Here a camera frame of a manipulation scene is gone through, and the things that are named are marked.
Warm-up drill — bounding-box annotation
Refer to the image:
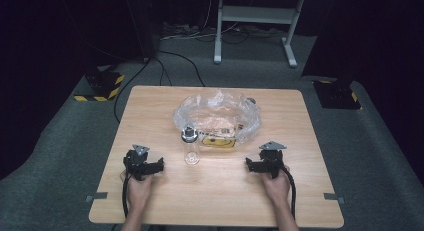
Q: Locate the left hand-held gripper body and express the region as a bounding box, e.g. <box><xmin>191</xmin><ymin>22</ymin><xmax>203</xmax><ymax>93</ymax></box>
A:
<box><xmin>122</xmin><ymin>143</ymin><xmax>155</xmax><ymax>182</ymax></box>

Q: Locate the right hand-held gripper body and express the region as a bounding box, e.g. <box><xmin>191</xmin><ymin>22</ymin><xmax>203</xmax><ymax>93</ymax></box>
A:
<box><xmin>258</xmin><ymin>140</ymin><xmax>288</xmax><ymax>180</ymax></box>

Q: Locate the person's left hand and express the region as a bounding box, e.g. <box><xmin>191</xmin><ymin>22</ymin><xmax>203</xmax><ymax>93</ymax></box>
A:
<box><xmin>119</xmin><ymin>170</ymin><xmax>155</xmax><ymax>213</ymax></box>

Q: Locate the person's right hand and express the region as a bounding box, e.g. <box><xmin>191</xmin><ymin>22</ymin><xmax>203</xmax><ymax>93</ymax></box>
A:
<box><xmin>260</xmin><ymin>168</ymin><xmax>292</xmax><ymax>209</ymax></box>

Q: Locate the clear glass bottle silver cap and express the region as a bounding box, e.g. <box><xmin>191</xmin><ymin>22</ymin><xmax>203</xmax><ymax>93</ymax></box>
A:
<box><xmin>180</xmin><ymin>123</ymin><xmax>201</xmax><ymax>166</ymax></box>

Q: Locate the yellow labelled packet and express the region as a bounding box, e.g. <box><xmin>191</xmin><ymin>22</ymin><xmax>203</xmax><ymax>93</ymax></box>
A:
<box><xmin>199</xmin><ymin>125</ymin><xmax>238</xmax><ymax>149</ymax></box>

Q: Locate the grey tape piece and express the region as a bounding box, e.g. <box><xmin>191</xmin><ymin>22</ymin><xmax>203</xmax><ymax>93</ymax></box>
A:
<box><xmin>323</xmin><ymin>192</ymin><xmax>346</xmax><ymax>205</ymax></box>
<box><xmin>85</xmin><ymin>191</ymin><xmax>109</xmax><ymax>204</ymax></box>

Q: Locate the clear plastic bag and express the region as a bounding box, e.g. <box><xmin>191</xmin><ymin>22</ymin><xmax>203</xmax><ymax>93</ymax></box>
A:
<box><xmin>172</xmin><ymin>88</ymin><xmax>263</xmax><ymax>146</ymax></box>

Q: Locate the black yellow striped stand base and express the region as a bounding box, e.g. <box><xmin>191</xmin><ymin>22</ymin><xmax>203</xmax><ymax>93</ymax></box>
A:
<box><xmin>312</xmin><ymin>78</ymin><xmax>363</xmax><ymax>111</ymax></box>
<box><xmin>73</xmin><ymin>65</ymin><xmax>126</xmax><ymax>103</ymax></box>

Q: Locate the black stand pole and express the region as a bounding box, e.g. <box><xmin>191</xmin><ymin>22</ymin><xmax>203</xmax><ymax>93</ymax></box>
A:
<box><xmin>122</xmin><ymin>0</ymin><xmax>159</xmax><ymax>64</ymax></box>

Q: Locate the white metal stand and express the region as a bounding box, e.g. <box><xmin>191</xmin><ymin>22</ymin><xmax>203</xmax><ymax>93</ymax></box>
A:
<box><xmin>213</xmin><ymin>0</ymin><xmax>308</xmax><ymax>69</ymax></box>

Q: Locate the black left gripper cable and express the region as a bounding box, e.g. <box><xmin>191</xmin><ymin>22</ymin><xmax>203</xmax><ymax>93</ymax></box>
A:
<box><xmin>121</xmin><ymin>172</ymin><xmax>132</xmax><ymax>219</ymax></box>

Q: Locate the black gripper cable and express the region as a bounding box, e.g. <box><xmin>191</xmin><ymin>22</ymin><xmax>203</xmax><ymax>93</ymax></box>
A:
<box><xmin>121</xmin><ymin>172</ymin><xmax>132</xmax><ymax>219</ymax></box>
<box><xmin>281</xmin><ymin>164</ymin><xmax>298</xmax><ymax>221</ymax></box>

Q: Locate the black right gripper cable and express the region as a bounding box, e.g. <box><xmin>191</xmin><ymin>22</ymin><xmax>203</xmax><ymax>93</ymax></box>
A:
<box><xmin>281</xmin><ymin>164</ymin><xmax>298</xmax><ymax>221</ymax></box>

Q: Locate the black floor cable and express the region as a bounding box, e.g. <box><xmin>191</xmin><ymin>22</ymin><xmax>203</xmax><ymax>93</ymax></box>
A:
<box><xmin>113</xmin><ymin>56</ymin><xmax>152</xmax><ymax>124</ymax></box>
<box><xmin>155</xmin><ymin>49</ymin><xmax>206</xmax><ymax>88</ymax></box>

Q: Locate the bundle of cables and sockets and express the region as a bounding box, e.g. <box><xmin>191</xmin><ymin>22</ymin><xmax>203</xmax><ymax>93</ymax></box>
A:
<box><xmin>159</xmin><ymin>21</ymin><xmax>288</xmax><ymax>45</ymax></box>

